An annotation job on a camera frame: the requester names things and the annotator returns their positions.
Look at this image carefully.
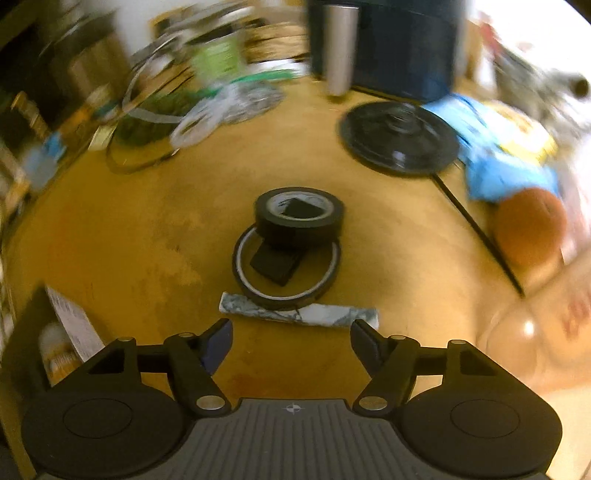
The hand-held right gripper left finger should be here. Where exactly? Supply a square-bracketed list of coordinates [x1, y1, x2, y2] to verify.
[46, 318, 233, 419]

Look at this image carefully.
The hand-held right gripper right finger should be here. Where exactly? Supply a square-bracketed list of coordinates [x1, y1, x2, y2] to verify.
[350, 319, 537, 417]

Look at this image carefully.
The silver foil sachet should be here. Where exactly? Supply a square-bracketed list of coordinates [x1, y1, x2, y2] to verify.
[219, 291, 380, 330]

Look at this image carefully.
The brown cardboard box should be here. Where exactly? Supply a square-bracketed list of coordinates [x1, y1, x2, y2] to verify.
[38, 285, 108, 389]

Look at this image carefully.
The thin brown tape roll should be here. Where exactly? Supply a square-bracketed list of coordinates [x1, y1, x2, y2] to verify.
[232, 223, 343, 311]

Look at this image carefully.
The black square pad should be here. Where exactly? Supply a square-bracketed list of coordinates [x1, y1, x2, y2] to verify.
[249, 242, 308, 288]

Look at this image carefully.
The black electrical tape roll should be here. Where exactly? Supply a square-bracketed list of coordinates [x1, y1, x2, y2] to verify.
[254, 186, 345, 248]

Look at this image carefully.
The white jar orange label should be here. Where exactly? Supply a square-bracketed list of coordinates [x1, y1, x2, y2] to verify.
[41, 322, 83, 387]

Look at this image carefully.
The clear shaker bottle grey lid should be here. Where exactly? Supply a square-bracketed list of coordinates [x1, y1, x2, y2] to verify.
[475, 258, 591, 403]

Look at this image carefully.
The black round kettle base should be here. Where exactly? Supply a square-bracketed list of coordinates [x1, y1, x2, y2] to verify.
[339, 102, 462, 176]

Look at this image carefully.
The light blue wipes packet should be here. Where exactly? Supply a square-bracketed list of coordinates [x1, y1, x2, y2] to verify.
[422, 93, 562, 205]

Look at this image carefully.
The plastic bag of greens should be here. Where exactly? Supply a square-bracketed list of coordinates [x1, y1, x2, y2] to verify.
[112, 69, 288, 149]

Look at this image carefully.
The yellow food packet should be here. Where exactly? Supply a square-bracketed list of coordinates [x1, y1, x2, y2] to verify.
[482, 100, 560, 165]

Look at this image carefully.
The green labelled jar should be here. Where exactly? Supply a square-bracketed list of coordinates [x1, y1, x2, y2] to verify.
[190, 36, 246, 85]

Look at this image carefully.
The dark blue air fryer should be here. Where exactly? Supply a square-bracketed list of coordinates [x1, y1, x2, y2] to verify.
[306, 0, 468, 103]

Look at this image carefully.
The brown crumpled paper bag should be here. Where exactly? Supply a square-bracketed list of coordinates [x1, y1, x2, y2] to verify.
[242, 23, 311, 63]

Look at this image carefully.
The glass bowl of clutter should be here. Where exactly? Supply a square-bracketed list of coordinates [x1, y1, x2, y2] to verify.
[496, 44, 591, 132]

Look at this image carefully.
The black kettle base cable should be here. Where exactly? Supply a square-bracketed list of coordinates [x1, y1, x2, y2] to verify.
[429, 172, 526, 297]

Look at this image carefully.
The thin black cable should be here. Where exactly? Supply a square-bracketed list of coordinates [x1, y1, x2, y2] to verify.
[105, 131, 181, 176]

